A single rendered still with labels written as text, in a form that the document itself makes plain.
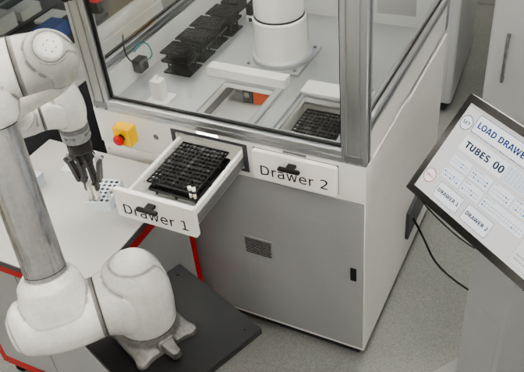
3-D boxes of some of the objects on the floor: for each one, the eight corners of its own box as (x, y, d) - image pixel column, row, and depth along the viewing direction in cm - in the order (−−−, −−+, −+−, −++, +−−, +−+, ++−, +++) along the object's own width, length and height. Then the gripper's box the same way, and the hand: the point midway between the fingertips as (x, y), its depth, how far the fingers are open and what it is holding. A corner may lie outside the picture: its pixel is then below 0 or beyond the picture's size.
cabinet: (366, 363, 259) (369, 206, 210) (143, 288, 300) (101, 140, 250) (433, 208, 324) (447, 60, 274) (242, 163, 364) (225, 26, 315)
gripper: (51, 145, 207) (71, 203, 222) (93, 147, 205) (111, 206, 220) (61, 131, 213) (79, 189, 228) (103, 132, 210) (119, 191, 225)
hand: (93, 189), depth 222 cm, fingers closed, pressing on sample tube
